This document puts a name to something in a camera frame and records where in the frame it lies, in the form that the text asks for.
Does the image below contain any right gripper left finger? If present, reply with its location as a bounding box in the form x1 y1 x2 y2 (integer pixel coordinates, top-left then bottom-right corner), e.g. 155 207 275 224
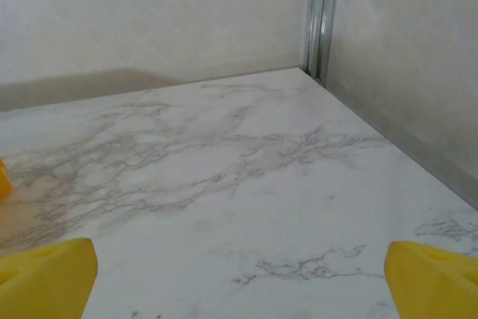
0 237 99 319

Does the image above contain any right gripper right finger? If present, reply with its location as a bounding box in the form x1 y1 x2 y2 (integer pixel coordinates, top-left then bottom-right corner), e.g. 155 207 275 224
385 240 478 319

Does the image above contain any yellow plastic bin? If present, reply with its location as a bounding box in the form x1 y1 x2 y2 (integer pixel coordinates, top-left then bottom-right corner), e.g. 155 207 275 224
0 157 12 197

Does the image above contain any aluminium frame post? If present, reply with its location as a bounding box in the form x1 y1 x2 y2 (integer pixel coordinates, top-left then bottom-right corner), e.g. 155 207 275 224
304 0 341 87

